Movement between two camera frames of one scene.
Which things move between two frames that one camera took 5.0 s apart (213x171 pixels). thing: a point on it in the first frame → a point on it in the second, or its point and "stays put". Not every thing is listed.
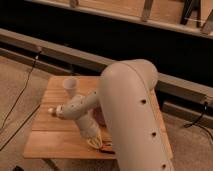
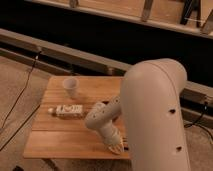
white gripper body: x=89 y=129 → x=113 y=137
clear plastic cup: x=70 y=85 stays put
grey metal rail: x=56 y=61 stays put
